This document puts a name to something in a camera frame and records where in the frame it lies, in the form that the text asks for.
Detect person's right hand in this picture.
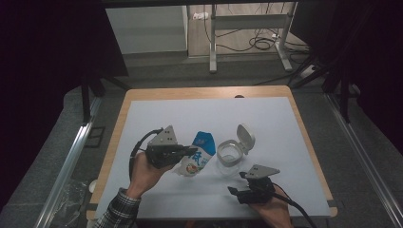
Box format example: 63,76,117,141
247,185,295,228

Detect white cabinet panel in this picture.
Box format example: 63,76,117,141
105,5,190,55

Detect blue and white milk pouch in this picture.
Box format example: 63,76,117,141
172,130,218,178

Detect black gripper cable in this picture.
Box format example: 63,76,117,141
128,127,164,182
271,182,318,228

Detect white table sheet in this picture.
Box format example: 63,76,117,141
94,96,333,221

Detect black metal stand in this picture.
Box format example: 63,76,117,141
79,70,131,124
290,55,355,124

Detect black floor cables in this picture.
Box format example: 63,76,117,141
203,6,311,54

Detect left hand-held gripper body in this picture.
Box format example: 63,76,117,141
144,124,188,169

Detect person's left hand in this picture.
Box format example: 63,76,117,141
125,151,176,200

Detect wooden table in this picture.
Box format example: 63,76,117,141
86,85,338,222

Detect clear cup with white lid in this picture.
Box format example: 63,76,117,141
216,123,257,177

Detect white metal desk frame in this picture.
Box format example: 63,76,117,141
208,2,298,74

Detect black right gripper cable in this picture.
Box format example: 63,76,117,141
271,182,318,228

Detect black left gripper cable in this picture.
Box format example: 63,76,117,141
128,127,164,182

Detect aluminium rail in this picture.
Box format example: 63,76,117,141
325,92,403,228
33,95,103,228

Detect clear plastic bag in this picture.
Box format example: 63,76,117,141
51,179,88,224

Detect white power strip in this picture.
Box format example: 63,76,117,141
298,64,317,79

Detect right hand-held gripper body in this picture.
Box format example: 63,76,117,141
237,163,281,205

